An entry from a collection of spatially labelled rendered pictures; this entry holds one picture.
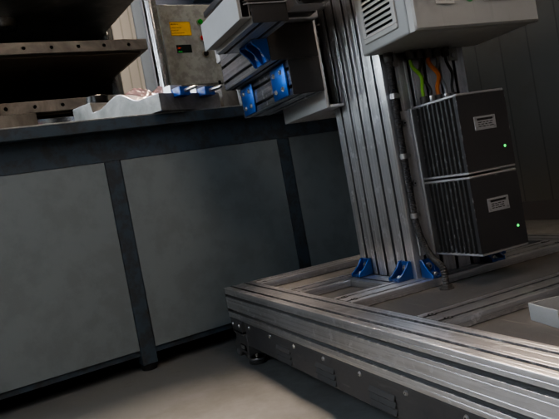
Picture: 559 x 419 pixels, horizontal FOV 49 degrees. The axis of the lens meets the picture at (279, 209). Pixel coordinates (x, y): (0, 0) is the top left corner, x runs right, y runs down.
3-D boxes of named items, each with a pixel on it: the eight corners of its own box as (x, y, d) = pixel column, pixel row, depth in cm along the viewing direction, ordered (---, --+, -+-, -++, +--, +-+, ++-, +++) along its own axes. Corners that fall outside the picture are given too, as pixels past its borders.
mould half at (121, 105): (221, 108, 210) (215, 76, 210) (161, 110, 191) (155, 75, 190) (136, 135, 244) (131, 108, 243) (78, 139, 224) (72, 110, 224)
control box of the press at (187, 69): (266, 286, 316) (215, 2, 310) (215, 301, 300) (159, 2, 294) (246, 284, 334) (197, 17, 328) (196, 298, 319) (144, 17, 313)
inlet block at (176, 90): (204, 94, 193) (200, 77, 193) (191, 95, 189) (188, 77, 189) (177, 104, 202) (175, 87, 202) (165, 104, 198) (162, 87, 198)
